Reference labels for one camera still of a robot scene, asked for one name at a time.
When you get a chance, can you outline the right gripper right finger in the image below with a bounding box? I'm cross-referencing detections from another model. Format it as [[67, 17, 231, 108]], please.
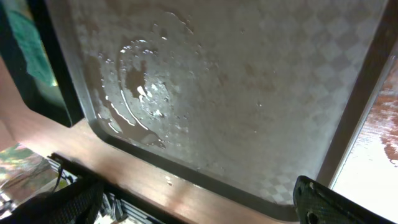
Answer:
[[293, 175, 393, 224]]

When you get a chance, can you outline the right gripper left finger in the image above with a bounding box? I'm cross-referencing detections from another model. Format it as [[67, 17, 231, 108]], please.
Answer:
[[1, 178, 104, 224]]

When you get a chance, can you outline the green yellow sponge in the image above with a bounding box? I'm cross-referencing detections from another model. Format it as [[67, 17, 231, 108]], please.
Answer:
[[2, 0, 58, 86]]

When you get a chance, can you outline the green tray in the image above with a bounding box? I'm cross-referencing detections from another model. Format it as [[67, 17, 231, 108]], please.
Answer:
[[1, 0, 84, 128]]

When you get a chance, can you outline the dark brown tray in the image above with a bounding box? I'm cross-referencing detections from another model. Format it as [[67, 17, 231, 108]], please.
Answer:
[[45, 0, 397, 222]]

